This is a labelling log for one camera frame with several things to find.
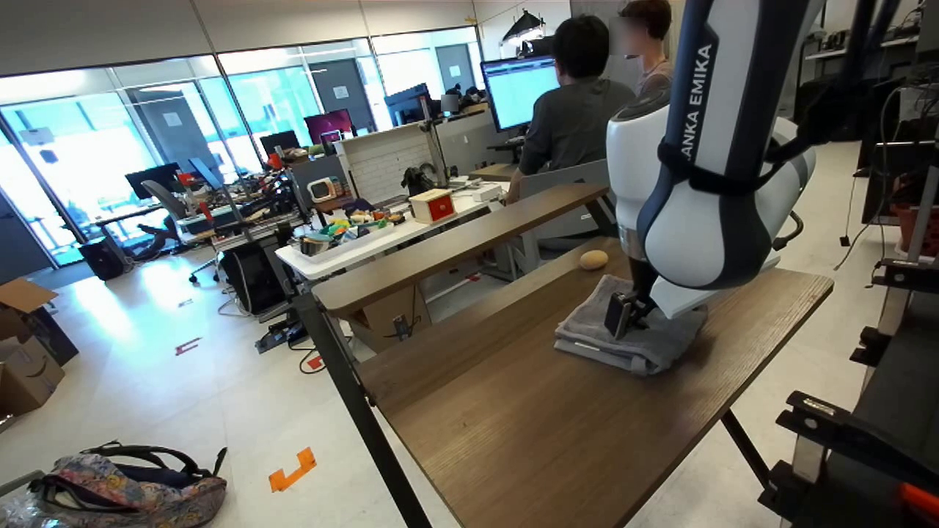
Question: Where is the metal storage shelf rack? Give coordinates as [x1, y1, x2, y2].
[823, 0, 927, 151]

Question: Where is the white partition panel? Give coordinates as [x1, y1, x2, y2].
[334, 123, 446, 208]

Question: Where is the seated person in grey shirt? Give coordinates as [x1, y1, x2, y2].
[518, 13, 641, 182]

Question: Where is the grey plastic chair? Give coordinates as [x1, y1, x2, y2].
[513, 155, 616, 246]

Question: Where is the colourful patterned backpack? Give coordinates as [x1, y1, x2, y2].
[22, 440, 233, 528]

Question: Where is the small red box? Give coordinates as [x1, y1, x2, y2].
[409, 186, 462, 227]

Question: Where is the magenta screen monitor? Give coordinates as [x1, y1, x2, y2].
[304, 108, 358, 151]

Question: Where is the grey cloth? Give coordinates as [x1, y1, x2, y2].
[552, 274, 710, 378]

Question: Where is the standing person in dark clothes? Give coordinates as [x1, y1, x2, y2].
[606, 0, 682, 99]

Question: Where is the black office chair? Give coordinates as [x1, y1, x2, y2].
[125, 163, 204, 264]

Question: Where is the black desktop device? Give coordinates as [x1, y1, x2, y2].
[400, 160, 446, 199]

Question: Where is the metal table leg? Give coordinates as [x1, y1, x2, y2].
[720, 407, 778, 493]

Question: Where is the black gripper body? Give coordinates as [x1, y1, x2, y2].
[622, 256, 663, 308]

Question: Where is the lit computer monitor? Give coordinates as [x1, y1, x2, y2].
[481, 53, 568, 139]

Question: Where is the blue screen monitor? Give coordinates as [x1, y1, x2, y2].
[381, 82, 436, 130]

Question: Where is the colourful toy pile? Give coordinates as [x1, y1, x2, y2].
[321, 204, 411, 249]

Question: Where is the white desk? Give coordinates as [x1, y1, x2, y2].
[273, 177, 513, 289]

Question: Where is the brown cardboard box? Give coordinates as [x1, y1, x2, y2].
[0, 277, 82, 371]
[0, 334, 72, 419]

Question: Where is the black clamp with orange handle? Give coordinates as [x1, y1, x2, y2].
[776, 387, 939, 523]

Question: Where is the cardboard box under desk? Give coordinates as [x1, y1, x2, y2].
[349, 278, 436, 356]

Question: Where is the black waste bin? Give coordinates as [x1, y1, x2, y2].
[76, 234, 129, 286]

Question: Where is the black backpack under desk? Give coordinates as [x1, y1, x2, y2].
[219, 242, 301, 321]

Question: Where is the long wooden side table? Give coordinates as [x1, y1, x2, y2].
[308, 180, 610, 318]

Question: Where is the beige egg-shaped plush toy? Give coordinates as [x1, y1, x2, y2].
[577, 246, 615, 274]

